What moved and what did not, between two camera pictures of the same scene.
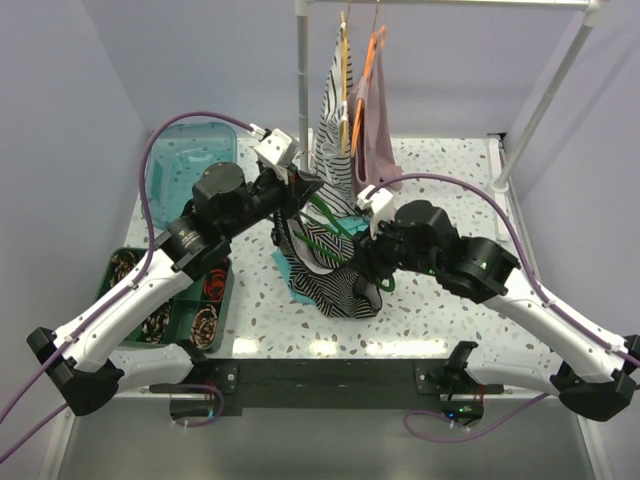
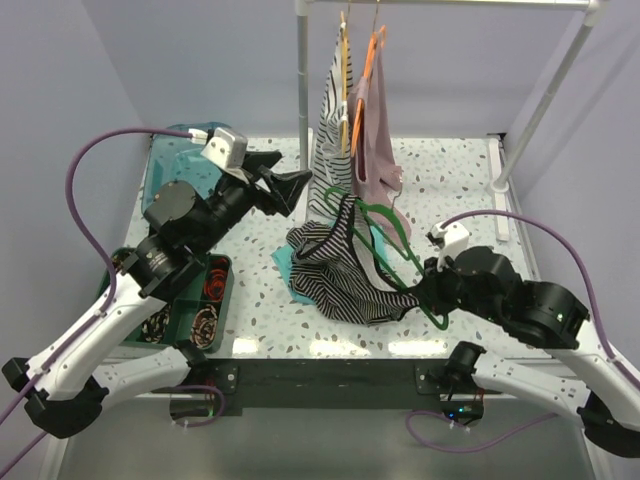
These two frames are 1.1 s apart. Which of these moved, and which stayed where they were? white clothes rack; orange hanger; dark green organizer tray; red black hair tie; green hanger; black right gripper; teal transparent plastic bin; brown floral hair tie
Moved: green hanger; black right gripper
Stayed: brown floral hair tie; red black hair tie; teal transparent plastic bin; dark green organizer tray; white clothes rack; orange hanger
